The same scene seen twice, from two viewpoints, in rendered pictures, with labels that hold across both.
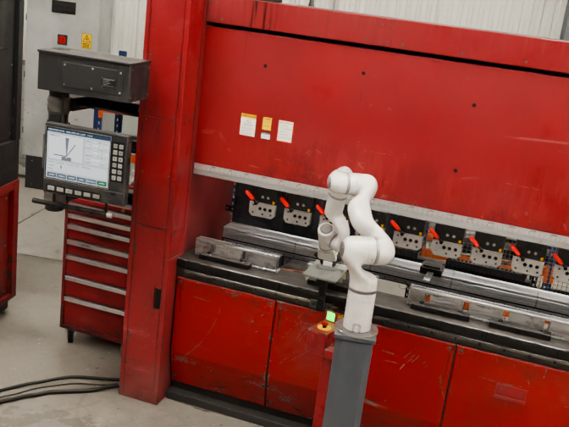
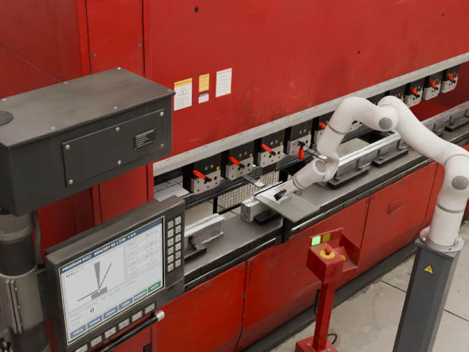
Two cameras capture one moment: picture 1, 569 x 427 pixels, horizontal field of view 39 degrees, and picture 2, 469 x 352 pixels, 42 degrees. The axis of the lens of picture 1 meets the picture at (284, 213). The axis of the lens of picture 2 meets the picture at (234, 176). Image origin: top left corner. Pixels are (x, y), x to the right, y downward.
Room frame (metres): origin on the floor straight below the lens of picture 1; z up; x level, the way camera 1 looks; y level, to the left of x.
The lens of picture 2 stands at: (2.90, 2.08, 2.58)
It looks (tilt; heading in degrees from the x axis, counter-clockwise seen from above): 30 degrees down; 299
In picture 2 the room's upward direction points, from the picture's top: 3 degrees clockwise
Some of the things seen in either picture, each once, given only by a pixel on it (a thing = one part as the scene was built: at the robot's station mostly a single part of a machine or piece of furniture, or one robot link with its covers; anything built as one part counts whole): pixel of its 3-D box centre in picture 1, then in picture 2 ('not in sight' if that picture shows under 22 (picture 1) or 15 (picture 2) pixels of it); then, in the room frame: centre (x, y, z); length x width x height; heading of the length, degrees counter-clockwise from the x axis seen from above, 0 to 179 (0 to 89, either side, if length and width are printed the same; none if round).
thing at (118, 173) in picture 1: (90, 162); (116, 271); (3.89, 1.01, 1.42); 0.45 x 0.12 x 0.36; 78
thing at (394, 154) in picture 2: (520, 329); (390, 156); (3.71, -1.24, 0.89); 0.30 x 0.05 x 0.03; 73
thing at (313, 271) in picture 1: (326, 270); (287, 203); (3.92, -0.25, 1.00); 0.26 x 0.18 x 0.01; 163
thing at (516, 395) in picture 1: (510, 393); (397, 205); (3.61, -1.23, 0.59); 0.15 x 0.02 x 0.07; 73
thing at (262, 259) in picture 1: (238, 253); (178, 243); (4.22, 0.23, 0.92); 0.50 x 0.06 x 0.10; 73
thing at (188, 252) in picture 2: (224, 260); (177, 259); (4.18, 0.29, 0.89); 0.30 x 0.05 x 0.03; 73
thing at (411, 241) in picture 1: (410, 230); (321, 124); (3.95, -0.65, 1.26); 0.15 x 0.09 x 0.17; 73
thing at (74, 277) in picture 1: (116, 269); not in sight; (4.83, 1.04, 0.50); 0.50 x 0.50 x 1.00; 73
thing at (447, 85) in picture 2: not in sight; (446, 76); (3.60, -1.80, 1.26); 0.15 x 0.09 x 0.17; 73
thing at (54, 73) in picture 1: (90, 137); (82, 236); (3.99, 1.04, 1.53); 0.51 x 0.25 x 0.85; 78
